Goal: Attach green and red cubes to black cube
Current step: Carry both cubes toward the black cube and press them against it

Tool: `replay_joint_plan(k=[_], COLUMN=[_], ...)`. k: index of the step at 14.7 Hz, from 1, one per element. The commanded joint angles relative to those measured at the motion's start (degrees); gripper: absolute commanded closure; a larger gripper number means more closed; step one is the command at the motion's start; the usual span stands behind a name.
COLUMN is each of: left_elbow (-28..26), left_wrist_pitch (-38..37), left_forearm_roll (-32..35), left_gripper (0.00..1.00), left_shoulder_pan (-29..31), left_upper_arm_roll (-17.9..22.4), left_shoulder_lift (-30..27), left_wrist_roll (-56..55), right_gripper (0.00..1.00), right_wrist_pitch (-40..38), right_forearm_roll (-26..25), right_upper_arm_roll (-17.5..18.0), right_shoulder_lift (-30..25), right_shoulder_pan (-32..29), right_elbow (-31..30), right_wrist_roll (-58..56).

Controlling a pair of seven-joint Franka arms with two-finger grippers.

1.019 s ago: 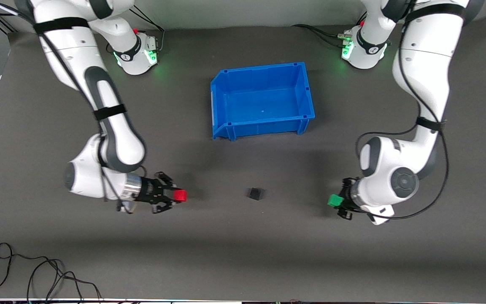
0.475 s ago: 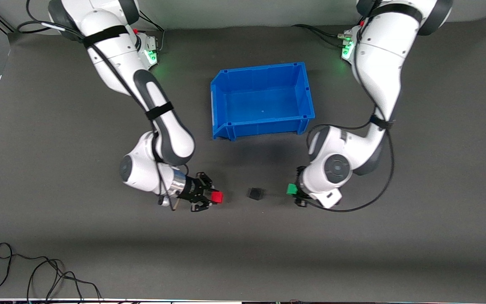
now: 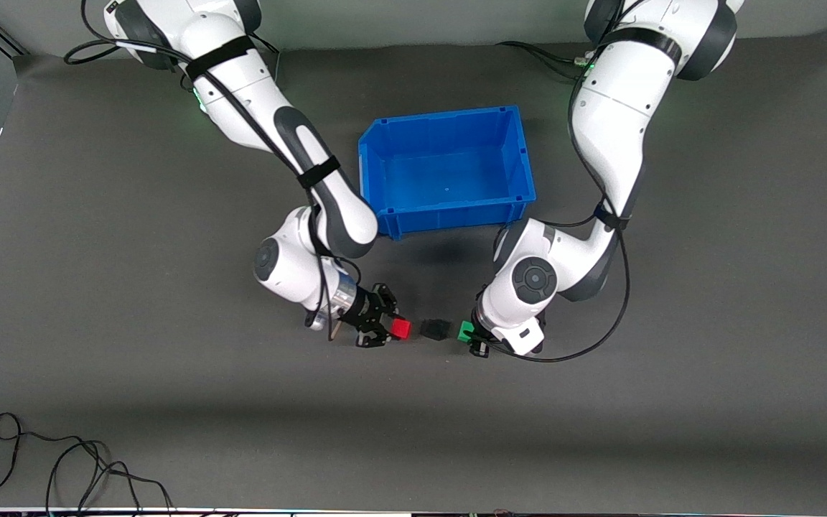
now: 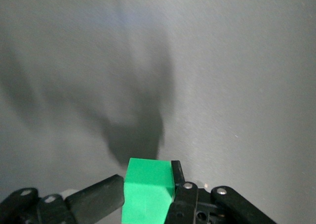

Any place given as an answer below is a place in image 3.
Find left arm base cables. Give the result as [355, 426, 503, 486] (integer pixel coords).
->
[496, 39, 595, 81]

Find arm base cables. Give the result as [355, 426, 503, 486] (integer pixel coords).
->
[245, 30, 282, 81]
[496, 39, 595, 81]

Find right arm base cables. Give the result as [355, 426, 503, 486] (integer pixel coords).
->
[245, 30, 282, 81]

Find blue plastic storage bin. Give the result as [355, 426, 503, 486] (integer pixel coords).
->
[358, 106, 537, 241]

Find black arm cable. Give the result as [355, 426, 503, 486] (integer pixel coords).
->
[63, 0, 364, 343]
[485, 0, 634, 363]

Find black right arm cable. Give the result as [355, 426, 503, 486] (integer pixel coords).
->
[63, 0, 364, 343]

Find loose thin black cable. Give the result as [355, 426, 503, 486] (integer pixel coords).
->
[0, 411, 174, 512]

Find dark grey table mat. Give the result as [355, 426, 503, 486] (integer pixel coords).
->
[0, 27, 827, 512]

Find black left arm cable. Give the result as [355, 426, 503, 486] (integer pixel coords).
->
[485, 0, 634, 363]

